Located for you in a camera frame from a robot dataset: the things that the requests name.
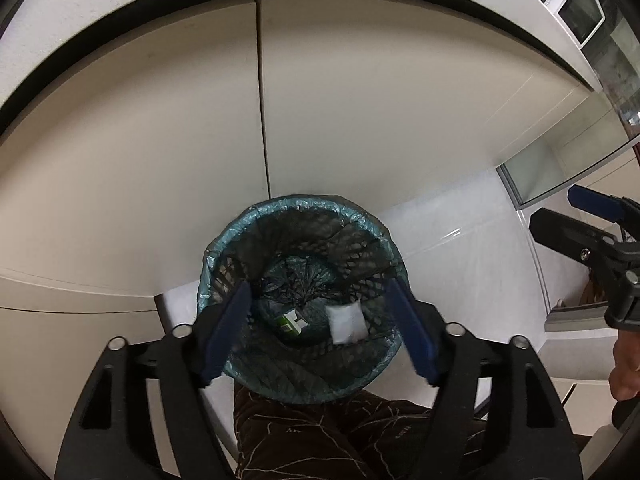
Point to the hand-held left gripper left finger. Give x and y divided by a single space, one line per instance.
225 335

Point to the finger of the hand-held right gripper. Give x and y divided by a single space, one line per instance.
565 232
595 202

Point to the black mesh trash bin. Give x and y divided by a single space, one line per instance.
300 230

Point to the person's right hand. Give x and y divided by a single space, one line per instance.
627 365

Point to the grey framed glass door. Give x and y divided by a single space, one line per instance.
550 165

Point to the beige cabinet door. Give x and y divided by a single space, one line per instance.
140 160
390 110

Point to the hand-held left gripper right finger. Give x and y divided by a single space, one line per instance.
412 335

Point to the white toaster oven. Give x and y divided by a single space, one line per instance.
580 10

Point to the person's brown patterned trouser leg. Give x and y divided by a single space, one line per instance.
310 440

